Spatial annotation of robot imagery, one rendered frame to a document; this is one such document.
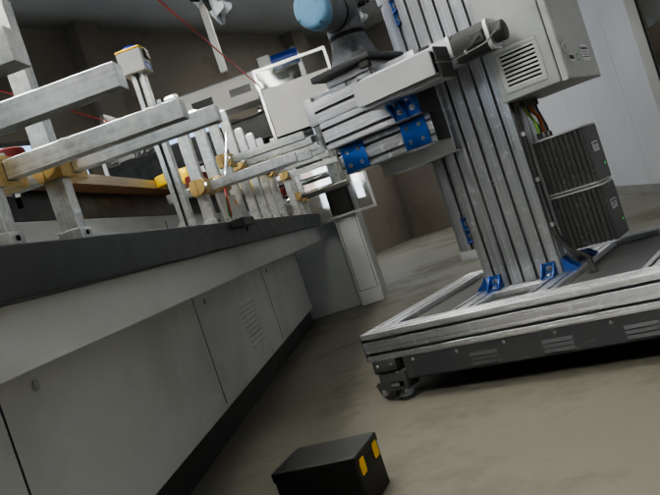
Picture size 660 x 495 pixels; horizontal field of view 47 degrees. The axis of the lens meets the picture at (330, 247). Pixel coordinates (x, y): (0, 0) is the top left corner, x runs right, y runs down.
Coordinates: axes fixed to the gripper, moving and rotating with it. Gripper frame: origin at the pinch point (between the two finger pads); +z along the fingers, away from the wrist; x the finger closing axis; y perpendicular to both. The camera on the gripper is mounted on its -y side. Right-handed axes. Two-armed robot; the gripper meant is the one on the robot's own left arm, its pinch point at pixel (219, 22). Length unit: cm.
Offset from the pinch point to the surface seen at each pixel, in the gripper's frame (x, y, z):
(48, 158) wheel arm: -119, 56, 51
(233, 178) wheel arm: -11, -6, 49
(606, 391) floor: -15, 88, 132
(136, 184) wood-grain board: -39, -18, 43
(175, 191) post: -43, 0, 51
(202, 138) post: 2.3, -25.3, 30.8
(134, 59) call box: -42.9, 1.9, 13.1
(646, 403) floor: -26, 100, 132
